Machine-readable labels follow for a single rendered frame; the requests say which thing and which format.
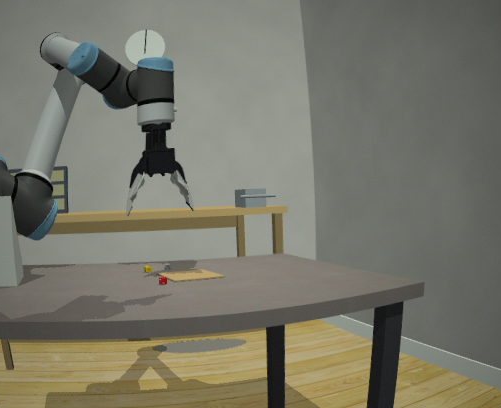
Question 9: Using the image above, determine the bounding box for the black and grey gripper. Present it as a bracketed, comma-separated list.
[126, 123, 194, 216]

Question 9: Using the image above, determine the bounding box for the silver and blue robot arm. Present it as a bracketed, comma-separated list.
[0, 32, 177, 241]

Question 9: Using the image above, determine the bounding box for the tan mat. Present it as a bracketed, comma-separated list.
[157, 270, 226, 282]

